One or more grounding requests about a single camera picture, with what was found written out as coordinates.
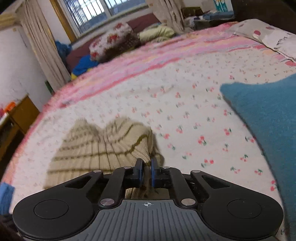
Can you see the beige curtain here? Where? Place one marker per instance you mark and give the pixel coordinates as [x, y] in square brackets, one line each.
[168, 14]
[44, 46]

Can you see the beige striped knit sweater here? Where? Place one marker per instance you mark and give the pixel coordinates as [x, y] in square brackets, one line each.
[92, 148]

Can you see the cluttered table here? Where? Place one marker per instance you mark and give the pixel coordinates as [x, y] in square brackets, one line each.
[205, 17]

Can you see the dark red window bench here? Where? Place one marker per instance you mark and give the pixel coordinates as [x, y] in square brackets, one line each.
[143, 22]

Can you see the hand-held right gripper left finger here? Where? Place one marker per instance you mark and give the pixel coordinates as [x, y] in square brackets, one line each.
[139, 172]

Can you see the blue hanging cloth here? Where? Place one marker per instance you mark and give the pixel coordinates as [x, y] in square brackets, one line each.
[63, 48]

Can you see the orange box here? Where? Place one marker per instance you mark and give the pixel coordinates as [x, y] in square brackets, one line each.
[10, 107]

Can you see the window with metal bars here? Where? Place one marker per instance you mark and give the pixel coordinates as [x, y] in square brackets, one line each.
[92, 11]

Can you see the grey dotted pillow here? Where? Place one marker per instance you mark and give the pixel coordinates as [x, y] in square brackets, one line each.
[249, 29]

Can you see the white printed pillow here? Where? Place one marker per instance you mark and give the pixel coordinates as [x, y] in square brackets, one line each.
[282, 44]

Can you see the dark headboard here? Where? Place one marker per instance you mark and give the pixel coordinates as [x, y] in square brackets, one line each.
[266, 10]

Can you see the cherry print pink bed sheet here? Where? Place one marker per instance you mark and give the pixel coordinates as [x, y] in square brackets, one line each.
[173, 92]

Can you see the teal knit cloth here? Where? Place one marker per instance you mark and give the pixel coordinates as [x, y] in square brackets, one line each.
[266, 120]

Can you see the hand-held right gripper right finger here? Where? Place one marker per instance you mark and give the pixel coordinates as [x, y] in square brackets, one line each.
[153, 173]

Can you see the floral red white cushion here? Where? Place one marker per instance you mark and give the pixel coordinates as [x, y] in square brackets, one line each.
[111, 41]

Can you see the blue and yellow cloth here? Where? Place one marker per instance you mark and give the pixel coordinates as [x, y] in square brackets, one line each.
[84, 64]

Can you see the wooden cabinet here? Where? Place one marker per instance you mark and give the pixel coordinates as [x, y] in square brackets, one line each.
[23, 115]

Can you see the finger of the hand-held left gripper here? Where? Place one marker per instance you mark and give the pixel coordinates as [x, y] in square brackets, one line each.
[5, 197]

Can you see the pale yellow cloth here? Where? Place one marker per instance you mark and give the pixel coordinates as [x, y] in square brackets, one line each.
[157, 33]

